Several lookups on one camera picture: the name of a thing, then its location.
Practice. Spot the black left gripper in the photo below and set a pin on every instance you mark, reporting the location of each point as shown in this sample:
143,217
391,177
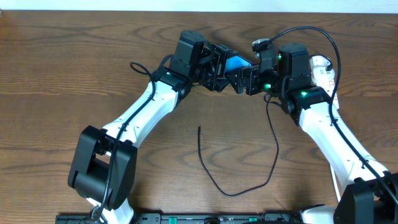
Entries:
218,66

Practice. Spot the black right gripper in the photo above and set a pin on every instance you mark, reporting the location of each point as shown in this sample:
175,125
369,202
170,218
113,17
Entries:
246,78

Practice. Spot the blue Galaxy smartphone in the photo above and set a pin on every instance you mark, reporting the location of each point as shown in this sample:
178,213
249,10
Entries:
236,62

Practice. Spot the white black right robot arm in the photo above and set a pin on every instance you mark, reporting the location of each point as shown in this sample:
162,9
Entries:
304,85

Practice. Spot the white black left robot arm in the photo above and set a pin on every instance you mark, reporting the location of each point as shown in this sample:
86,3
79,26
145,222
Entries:
104,164

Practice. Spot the white USB charger adapter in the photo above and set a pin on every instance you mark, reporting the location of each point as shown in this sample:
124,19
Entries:
321,69

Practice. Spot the white power strip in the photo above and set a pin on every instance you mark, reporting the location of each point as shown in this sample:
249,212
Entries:
328,86

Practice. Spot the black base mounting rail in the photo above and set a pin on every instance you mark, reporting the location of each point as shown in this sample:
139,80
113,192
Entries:
268,217

